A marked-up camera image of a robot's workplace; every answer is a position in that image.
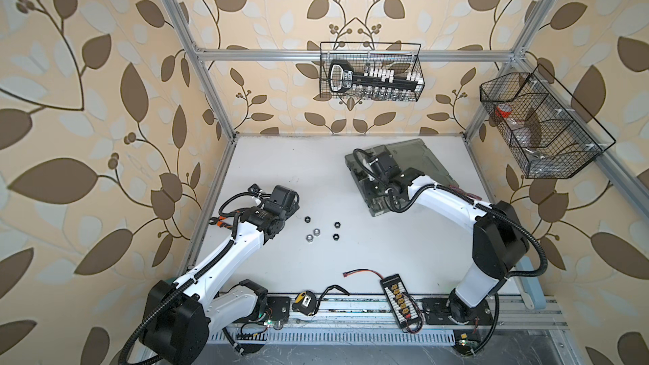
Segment grey compartment organizer box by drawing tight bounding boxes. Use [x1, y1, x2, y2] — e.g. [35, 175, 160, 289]
[345, 139, 458, 217]

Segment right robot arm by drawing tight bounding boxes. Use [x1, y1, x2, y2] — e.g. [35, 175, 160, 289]
[352, 149, 549, 324]

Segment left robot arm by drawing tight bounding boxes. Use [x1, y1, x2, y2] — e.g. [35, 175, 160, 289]
[117, 184, 300, 364]

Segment pink candy bag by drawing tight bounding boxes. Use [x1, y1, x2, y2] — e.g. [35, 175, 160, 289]
[451, 186, 483, 200]

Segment yellow black tape measure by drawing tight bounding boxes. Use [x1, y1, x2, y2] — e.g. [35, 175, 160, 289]
[292, 291, 318, 317]

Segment socket set holder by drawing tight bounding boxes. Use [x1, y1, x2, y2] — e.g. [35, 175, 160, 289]
[325, 59, 424, 95]

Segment black charger board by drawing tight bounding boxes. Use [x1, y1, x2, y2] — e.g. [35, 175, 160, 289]
[380, 274, 424, 334]

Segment red black cable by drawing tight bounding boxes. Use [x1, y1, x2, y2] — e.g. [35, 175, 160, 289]
[343, 268, 385, 281]

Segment center wire basket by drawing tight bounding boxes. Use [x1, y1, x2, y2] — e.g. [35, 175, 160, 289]
[319, 41, 425, 102]

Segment wire basket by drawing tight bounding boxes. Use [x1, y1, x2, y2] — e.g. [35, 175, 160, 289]
[319, 41, 425, 102]
[480, 64, 616, 179]

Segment right wire basket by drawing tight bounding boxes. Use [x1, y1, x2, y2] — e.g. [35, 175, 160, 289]
[480, 64, 616, 179]

